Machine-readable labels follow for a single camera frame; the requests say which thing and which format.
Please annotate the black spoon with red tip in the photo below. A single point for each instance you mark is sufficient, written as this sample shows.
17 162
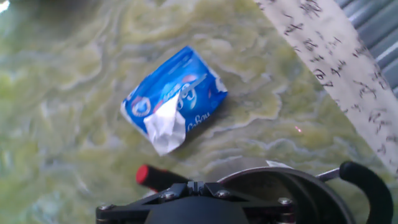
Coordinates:
155 177

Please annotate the green marble pattern table mat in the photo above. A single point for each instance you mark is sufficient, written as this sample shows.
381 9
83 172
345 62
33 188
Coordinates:
62 93

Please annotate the blue tissue pack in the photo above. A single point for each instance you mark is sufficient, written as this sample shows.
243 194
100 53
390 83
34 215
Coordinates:
186 77

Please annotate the beige calligraphy cloth strip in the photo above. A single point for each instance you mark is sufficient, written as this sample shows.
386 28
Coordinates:
342 62

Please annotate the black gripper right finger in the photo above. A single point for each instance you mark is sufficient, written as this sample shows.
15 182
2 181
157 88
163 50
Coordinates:
267 211

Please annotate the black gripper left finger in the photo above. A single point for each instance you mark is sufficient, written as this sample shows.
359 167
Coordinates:
130 211

